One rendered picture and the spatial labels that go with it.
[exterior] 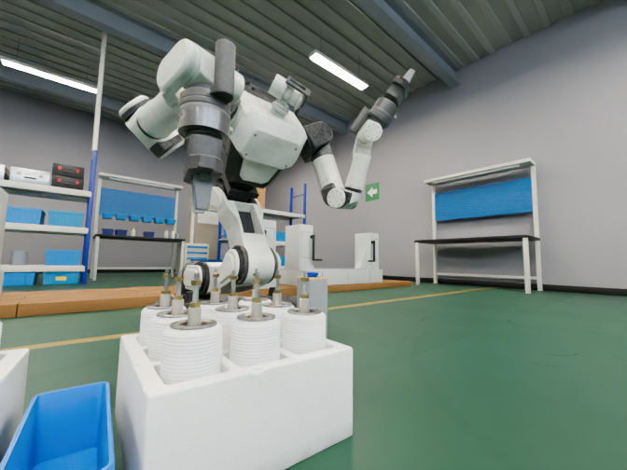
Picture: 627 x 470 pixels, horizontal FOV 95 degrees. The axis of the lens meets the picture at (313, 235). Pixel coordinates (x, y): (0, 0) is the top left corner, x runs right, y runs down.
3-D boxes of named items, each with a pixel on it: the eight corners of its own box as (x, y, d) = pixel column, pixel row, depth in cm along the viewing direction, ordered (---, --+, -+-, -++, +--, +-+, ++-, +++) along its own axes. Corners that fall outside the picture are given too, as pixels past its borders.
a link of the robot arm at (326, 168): (322, 214, 111) (305, 162, 114) (338, 215, 122) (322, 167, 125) (347, 203, 105) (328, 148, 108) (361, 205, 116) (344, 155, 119)
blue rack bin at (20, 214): (6, 225, 395) (8, 210, 397) (44, 228, 419) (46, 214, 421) (-2, 221, 356) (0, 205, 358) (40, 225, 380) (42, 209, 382)
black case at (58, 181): (50, 191, 420) (52, 180, 422) (81, 195, 443) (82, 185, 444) (50, 186, 389) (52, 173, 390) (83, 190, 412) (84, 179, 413)
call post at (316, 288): (294, 380, 88) (296, 277, 91) (312, 375, 92) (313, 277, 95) (308, 388, 82) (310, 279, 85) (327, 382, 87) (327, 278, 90)
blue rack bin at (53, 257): (45, 264, 417) (47, 250, 419) (78, 265, 442) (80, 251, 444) (43, 265, 380) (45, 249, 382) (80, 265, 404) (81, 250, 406)
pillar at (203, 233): (185, 274, 686) (194, 114, 723) (208, 274, 722) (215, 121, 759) (192, 275, 644) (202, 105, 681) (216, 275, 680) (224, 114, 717)
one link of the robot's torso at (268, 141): (193, 141, 119) (223, 54, 100) (265, 161, 140) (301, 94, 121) (203, 186, 102) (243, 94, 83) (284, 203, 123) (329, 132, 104)
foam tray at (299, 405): (114, 414, 67) (120, 335, 69) (263, 376, 91) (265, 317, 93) (137, 546, 36) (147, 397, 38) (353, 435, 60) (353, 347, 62)
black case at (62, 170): (52, 180, 422) (53, 169, 424) (82, 185, 444) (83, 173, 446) (51, 173, 390) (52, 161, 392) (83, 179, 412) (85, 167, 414)
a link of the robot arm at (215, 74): (168, 112, 52) (173, 52, 53) (219, 133, 61) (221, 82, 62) (205, 90, 45) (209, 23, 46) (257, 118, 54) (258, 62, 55)
